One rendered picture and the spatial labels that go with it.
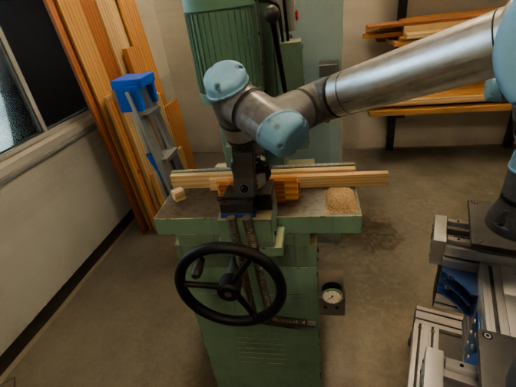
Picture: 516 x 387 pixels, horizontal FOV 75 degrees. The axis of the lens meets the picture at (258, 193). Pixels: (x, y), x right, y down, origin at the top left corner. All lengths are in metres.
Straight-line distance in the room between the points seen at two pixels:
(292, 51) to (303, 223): 0.52
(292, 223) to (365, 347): 0.95
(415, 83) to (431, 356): 0.55
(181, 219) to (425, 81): 0.74
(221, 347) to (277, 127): 1.05
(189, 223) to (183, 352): 0.94
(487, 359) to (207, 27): 0.89
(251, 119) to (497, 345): 0.62
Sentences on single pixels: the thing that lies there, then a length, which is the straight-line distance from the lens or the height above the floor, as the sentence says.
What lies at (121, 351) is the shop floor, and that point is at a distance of 1.96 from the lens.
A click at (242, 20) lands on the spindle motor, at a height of 1.39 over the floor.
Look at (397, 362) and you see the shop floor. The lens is 1.74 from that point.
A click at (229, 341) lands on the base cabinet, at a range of 1.38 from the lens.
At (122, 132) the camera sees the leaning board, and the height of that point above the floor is 0.79.
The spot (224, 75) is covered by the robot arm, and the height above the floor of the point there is 1.33.
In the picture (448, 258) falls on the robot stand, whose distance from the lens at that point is 1.14.
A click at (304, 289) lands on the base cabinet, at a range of 1.12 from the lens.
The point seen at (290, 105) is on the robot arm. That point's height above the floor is 1.28.
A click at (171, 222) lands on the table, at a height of 0.89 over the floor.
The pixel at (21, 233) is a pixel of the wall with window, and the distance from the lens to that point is 2.10.
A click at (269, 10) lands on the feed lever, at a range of 0.79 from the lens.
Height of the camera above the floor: 1.44
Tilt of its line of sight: 31 degrees down
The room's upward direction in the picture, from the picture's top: 8 degrees counter-clockwise
